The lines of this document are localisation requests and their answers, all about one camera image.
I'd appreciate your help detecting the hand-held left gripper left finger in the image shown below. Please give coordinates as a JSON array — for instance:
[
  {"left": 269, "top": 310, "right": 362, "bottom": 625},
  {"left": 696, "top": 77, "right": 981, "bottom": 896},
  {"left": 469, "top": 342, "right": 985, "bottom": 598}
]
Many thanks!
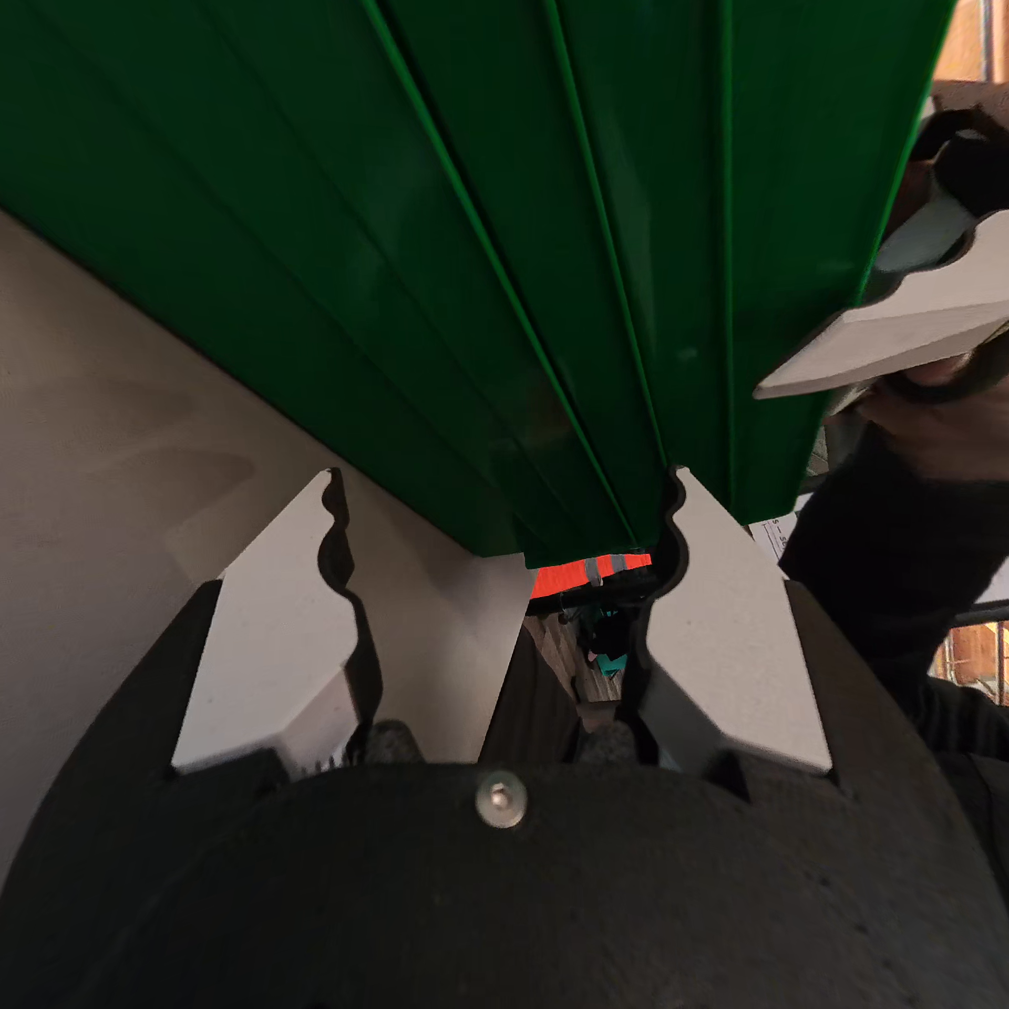
[{"left": 172, "top": 467, "right": 386, "bottom": 775}]

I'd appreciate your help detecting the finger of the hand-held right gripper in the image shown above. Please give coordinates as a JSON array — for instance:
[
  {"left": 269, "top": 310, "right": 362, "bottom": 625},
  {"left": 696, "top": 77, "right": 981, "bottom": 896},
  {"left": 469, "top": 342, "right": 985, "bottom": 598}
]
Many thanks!
[
  {"left": 871, "top": 130, "right": 1009, "bottom": 274},
  {"left": 753, "top": 209, "right": 1009, "bottom": 400}
]

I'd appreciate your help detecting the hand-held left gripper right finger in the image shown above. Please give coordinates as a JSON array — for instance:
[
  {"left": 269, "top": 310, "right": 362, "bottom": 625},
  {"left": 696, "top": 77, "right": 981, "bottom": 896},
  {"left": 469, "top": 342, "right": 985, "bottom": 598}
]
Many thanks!
[{"left": 613, "top": 465, "right": 834, "bottom": 777}]

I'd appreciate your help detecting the person's right forearm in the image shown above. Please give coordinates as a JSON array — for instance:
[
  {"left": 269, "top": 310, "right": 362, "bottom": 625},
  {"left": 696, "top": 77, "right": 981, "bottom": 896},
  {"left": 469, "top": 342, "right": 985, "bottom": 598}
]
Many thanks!
[{"left": 779, "top": 429, "right": 1009, "bottom": 711}]

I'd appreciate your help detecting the person's right hand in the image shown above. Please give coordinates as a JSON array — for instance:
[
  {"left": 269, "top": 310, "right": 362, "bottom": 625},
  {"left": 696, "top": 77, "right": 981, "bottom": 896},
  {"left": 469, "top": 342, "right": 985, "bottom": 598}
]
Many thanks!
[{"left": 855, "top": 347, "right": 1009, "bottom": 483}]

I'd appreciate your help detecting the orange safety vest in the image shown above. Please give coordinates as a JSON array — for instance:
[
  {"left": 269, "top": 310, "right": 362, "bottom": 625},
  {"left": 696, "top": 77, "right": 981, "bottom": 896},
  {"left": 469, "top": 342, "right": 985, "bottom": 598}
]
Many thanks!
[{"left": 530, "top": 552, "right": 655, "bottom": 600}]

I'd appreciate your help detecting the wooden shelf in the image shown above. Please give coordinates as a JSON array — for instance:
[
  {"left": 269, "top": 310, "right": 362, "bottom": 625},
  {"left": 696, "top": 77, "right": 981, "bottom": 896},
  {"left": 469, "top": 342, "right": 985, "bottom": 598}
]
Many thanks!
[{"left": 932, "top": 621, "right": 1009, "bottom": 705}]

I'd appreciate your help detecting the person's black top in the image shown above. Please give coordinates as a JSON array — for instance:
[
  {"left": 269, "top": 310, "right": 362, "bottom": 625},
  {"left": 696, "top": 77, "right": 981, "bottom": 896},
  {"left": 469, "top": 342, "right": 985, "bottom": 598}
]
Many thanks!
[{"left": 922, "top": 676, "right": 1009, "bottom": 876}]

